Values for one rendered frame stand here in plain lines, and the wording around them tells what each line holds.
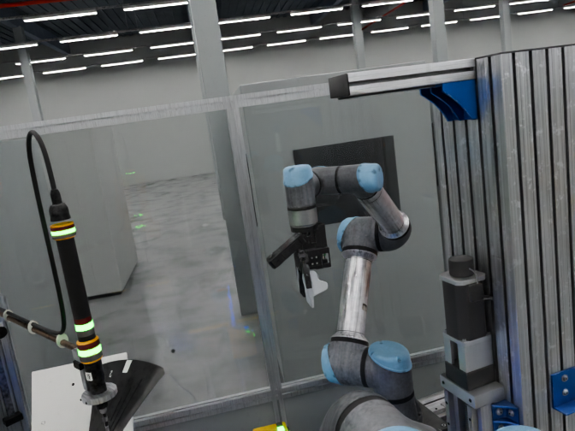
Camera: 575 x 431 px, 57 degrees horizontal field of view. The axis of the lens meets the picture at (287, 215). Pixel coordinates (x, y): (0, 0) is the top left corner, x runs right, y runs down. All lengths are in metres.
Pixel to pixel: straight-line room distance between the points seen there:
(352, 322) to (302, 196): 0.50
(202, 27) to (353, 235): 3.90
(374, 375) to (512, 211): 0.63
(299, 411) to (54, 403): 0.88
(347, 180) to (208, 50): 4.07
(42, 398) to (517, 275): 1.26
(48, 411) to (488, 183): 1.28
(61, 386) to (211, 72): 4.06
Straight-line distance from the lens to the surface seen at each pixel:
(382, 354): 1.58
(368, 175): 1.36
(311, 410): 2.11
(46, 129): 1.82
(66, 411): 1.65
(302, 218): 1.34
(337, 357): 1.64
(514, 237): 1.27
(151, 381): 1.34
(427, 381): 2.22
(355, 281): 1.69
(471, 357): 1.39
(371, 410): 0.90
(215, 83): 5.31
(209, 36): 5.36
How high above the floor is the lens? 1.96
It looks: 11 degrees down
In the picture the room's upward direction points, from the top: 8 degrees counter-clockwise
